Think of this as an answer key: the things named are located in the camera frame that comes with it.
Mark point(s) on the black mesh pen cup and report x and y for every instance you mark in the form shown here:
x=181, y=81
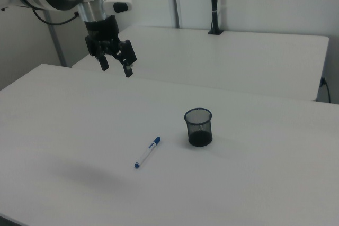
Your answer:
x=198, y=128

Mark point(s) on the blue white marker pen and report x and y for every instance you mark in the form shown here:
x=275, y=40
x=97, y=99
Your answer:
x=147, y=152

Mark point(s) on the grey metal frame post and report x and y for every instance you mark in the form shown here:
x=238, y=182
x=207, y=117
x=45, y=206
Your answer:
x=56, y=43

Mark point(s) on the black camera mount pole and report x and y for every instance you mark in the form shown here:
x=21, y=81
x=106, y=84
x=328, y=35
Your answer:
x=215, y=3

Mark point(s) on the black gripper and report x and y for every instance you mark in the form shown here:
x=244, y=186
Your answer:
x=104, y=34

